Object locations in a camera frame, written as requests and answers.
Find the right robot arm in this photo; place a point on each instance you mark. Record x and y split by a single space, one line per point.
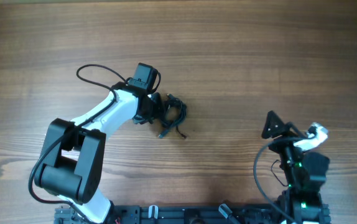
304 169

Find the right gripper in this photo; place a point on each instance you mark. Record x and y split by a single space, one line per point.
283 137

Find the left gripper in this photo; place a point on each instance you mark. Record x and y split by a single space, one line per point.
156 98

